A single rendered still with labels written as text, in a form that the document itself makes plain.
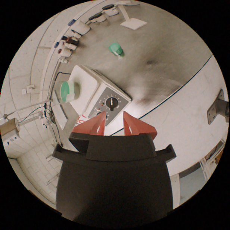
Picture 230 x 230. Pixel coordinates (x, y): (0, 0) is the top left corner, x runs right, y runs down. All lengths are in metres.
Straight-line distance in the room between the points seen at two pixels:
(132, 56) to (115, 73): 0.08
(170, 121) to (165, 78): 0.13
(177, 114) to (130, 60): 0.23
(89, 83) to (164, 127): 0.26
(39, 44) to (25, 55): 0.12
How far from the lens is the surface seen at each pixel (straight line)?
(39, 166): 2.62
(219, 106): 0.40
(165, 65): 0.25
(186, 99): 0.27
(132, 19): 0.41
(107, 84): 0.18
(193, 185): 2.83
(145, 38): 0.30
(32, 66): 0.70
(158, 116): 0.23
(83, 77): 0.20
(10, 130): 0.61
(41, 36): 0.63
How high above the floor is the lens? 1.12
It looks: 61 degrees down
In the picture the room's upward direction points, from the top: 125 degrees counter-clockwise
